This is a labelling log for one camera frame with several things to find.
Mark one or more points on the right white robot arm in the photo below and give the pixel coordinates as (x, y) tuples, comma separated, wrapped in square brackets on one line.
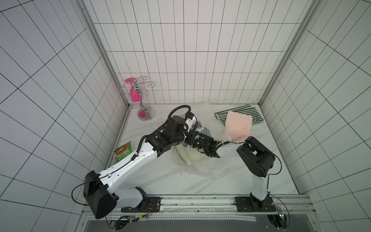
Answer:
[(257, 158)]

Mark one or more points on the chrome cup holder stand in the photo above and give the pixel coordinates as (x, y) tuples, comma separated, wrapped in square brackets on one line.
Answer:
[(145, 113)]

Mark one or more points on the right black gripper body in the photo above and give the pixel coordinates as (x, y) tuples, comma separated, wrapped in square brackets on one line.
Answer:
[(200, 142)]

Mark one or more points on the green striped Doraemon towel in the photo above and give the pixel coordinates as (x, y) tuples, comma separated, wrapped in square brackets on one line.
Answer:
[(248, 110)]

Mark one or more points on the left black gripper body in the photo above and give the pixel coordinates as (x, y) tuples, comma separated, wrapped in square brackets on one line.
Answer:
[(184, 137)]

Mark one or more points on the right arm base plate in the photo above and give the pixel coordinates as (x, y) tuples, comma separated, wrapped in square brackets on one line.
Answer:
[(248, 204)]

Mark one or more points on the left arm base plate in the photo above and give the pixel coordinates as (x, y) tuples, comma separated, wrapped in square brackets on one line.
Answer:
[(148, 204)]

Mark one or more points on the colourful snack packet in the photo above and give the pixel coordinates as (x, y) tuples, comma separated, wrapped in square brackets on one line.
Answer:
[(122, 152)]

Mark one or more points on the pink plastic cup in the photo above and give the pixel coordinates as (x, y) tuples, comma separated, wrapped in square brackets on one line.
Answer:
[(134, 93)]

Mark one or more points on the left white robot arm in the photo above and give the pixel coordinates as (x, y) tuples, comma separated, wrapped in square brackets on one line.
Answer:
[(103, 191)]

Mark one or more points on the aluminium mounting rail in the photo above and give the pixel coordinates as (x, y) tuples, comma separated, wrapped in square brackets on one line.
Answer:
[(210, 205)]

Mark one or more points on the light green towel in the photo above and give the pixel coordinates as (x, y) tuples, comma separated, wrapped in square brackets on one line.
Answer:
[(188, 154)]

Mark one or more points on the pink towel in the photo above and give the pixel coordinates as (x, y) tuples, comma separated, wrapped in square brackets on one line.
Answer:
[(238, 126)]

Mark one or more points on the clear plastic vacuum bag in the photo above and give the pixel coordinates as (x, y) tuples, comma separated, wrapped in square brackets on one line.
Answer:
[(184, 170)]

